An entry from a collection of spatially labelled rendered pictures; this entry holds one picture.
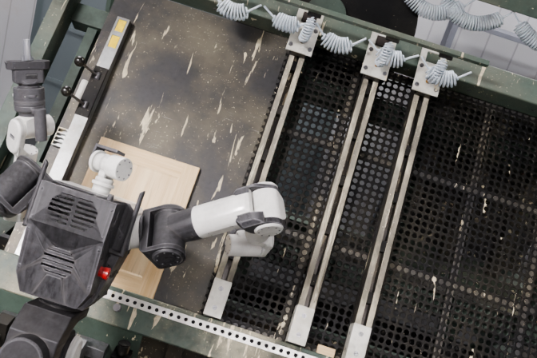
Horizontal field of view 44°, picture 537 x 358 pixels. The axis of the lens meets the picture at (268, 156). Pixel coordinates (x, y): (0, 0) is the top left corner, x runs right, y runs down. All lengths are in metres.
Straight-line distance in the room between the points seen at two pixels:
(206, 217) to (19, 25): 4.24
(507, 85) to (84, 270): 1.69
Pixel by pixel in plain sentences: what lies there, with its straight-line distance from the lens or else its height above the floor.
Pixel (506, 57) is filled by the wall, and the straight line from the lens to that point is 4.99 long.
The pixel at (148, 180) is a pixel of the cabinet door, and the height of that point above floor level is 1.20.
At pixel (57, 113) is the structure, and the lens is 2.58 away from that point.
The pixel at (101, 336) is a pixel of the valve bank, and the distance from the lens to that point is 2.32.
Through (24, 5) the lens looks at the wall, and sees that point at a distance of 5.76.
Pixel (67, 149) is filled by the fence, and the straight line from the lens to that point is 2.43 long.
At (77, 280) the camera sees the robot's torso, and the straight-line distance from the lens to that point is 1.73.
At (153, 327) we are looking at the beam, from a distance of 2.27.
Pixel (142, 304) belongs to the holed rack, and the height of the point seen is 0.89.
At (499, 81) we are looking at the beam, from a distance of 2.64.
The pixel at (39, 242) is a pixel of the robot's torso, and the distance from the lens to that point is 1.74.
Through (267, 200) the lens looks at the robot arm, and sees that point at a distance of 1.73.
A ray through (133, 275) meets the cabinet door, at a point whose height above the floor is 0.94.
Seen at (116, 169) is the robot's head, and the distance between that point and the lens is 1.83.
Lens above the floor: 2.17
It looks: 19 degrees down
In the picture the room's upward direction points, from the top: 18 degrees clockwise
